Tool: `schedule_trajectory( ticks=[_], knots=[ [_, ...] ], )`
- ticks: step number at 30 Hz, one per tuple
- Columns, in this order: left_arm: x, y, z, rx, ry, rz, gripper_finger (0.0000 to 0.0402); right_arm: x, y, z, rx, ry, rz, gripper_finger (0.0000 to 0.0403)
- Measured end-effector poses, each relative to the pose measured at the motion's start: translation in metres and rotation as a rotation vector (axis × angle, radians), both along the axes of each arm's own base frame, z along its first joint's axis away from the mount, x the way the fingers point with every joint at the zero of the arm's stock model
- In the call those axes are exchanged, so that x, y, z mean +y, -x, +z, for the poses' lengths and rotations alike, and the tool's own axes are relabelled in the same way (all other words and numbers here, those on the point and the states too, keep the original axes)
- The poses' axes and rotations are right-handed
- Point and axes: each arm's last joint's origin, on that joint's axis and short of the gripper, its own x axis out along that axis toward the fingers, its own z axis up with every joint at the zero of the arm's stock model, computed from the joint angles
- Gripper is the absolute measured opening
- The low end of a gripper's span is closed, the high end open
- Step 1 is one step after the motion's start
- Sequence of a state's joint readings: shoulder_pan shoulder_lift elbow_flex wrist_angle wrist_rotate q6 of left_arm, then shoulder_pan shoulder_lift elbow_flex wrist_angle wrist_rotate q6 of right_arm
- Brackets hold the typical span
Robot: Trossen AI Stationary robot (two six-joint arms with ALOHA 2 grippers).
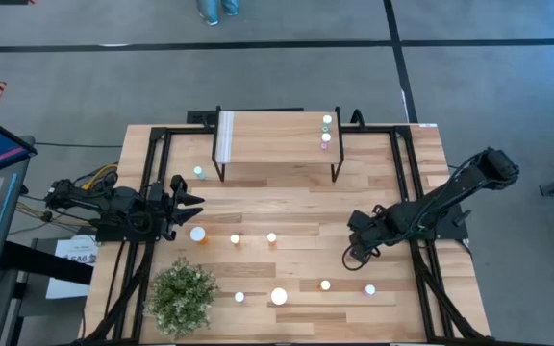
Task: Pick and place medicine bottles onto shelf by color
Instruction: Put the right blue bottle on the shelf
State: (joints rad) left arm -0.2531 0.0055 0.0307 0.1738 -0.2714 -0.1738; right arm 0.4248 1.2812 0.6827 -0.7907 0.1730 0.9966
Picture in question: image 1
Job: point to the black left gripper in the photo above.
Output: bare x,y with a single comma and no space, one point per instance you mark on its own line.
164,209

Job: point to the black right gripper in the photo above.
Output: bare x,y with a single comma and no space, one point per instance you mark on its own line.
366,230

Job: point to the large orange pill bottle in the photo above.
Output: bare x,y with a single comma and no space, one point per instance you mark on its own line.
278,296
197,234

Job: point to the small teal pill bottle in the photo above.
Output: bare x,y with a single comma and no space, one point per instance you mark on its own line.
327,119
198,170

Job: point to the small orange pill bottle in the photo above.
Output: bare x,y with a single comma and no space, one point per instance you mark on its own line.
234,239
325,285
271,237

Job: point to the small pink pill bottle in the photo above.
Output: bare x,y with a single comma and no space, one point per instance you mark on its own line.
370,289
239,297
325,137

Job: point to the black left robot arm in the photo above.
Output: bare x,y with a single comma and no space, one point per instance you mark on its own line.
108,209

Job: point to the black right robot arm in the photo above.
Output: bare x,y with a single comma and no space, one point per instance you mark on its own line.
450,192

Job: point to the black power strip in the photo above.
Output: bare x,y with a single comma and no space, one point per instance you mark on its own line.
202,116

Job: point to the green artificial plant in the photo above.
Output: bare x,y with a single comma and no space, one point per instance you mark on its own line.
181,298

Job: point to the white printed paper sheet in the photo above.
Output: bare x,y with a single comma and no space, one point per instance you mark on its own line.
72,252

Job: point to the black beam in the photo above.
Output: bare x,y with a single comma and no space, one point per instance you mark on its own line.
41,262

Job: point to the person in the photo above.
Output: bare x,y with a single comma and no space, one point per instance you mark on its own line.
217,9

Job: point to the wooden shelf with black frame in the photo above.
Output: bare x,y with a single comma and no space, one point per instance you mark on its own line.
277,137

